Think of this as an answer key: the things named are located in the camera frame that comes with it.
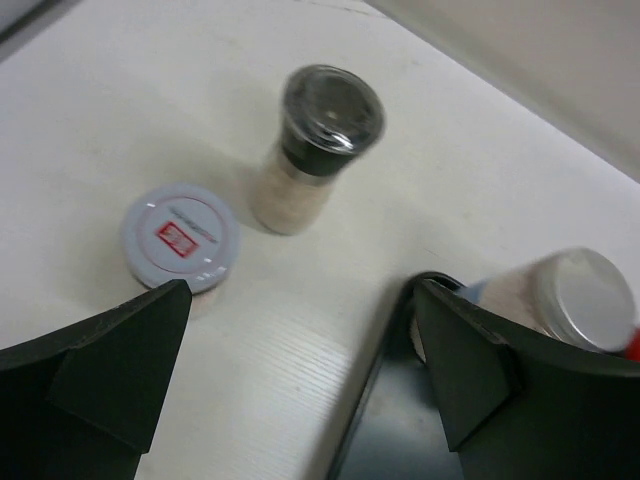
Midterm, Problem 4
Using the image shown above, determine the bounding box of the red lid jar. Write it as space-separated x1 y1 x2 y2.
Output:
624 328 640 362

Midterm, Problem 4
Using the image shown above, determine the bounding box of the black plastic tray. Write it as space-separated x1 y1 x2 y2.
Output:
325 271 463 479

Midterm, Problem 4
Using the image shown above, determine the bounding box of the grey lid salt shaker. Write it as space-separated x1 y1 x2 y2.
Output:
252 64 385 235

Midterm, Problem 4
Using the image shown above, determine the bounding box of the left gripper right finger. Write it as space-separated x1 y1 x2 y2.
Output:
415 281 639 479

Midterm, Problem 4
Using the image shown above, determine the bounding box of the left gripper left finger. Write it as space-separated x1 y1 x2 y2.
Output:
1 280 191 479

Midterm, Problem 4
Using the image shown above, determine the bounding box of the silver lid blue jar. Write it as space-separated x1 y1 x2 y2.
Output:
457 247 638 354

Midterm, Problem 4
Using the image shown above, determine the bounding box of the white lid spice jar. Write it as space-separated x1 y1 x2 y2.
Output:
120 183 240 318

